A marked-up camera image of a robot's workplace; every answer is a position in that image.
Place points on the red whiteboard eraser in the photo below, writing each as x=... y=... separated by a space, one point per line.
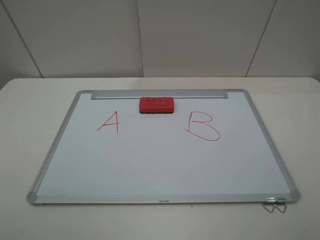
x=156 y=105

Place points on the left metal binder clip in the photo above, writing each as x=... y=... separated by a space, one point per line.
x=270 y=204

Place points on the metal binder clip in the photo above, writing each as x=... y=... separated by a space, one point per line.
x=270 y=204
x=281 y=204

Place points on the white whiteboard with grey frame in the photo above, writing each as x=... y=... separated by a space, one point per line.
x=214 y=148

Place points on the right metal binder clip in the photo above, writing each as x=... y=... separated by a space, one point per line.
x=281 y=204

